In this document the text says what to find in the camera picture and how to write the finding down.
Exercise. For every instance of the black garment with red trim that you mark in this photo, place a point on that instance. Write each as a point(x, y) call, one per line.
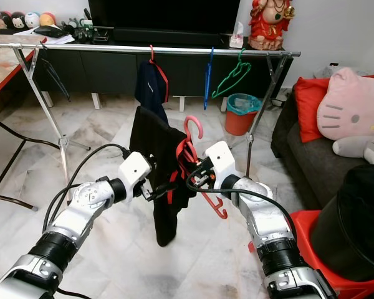
point(156, 156)

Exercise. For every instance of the red plastic clothes hanger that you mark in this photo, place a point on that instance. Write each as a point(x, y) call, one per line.
point(163, 81)
point(215, 205)

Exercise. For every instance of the blue plastic clothes hanger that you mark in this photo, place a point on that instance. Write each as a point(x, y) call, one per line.
point(207, 84)

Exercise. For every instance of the green plastic clothes hanger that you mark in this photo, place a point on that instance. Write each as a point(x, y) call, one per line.
point(230, 80)

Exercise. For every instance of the orange bin with teal bag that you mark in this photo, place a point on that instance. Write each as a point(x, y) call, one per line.
point(240, 121)

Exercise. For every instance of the navy blue shirt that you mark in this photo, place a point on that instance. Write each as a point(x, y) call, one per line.
point(148, 87)

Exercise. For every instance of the dark grey fabric sofa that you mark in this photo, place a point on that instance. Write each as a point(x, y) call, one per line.
point(305, 162)

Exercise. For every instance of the red plastic stool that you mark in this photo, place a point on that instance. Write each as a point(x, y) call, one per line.
point(305, 227)

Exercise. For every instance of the red square cushion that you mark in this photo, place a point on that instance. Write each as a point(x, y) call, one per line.
point(306, 109)

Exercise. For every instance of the silver metal clothes rack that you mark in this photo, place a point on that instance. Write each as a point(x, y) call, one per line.
point(181, 50)

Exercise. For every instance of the black television console cabinet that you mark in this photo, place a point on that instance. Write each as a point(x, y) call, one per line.
point(106, 73)

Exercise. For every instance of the white pink tissue box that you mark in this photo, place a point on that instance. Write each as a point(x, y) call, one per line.
point(237, 40)

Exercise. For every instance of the black soundbar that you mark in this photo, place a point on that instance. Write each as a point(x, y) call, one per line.
point(165, 36)

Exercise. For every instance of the red laughing buddha statue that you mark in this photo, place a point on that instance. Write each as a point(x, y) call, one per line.
point(268, 28)

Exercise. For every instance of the black round bucket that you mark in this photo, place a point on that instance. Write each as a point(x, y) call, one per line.
point(352, 230)

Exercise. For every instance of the black flat screen television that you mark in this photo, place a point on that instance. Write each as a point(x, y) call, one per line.
point(162, 15)

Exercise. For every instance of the pink hello kitty plush cushion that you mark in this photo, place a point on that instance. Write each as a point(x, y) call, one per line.
point(352, 106)

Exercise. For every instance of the white paper stack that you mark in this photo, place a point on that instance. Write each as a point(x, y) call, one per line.
point(59, 38)

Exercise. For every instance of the orange yellow round plush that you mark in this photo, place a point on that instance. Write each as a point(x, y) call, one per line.
point(47, 19)

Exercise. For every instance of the white blue round plush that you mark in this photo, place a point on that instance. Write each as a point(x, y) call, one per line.
point(32, 20)

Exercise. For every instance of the black mickey face plush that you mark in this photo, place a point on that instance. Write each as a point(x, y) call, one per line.
point(18, 20)

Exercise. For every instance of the black red round plush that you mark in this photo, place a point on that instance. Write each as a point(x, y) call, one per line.
point(4, 20)

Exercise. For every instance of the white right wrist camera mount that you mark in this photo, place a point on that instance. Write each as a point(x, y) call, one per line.
point(219, 157)

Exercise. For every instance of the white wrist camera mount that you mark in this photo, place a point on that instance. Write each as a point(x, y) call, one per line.
point(134, 167)
point(219, 157)

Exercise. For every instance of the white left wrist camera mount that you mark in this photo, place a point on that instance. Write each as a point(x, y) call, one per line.
point(134, 167)

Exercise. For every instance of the marble top table, dark frame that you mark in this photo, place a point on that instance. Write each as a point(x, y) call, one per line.
point(6, 68)

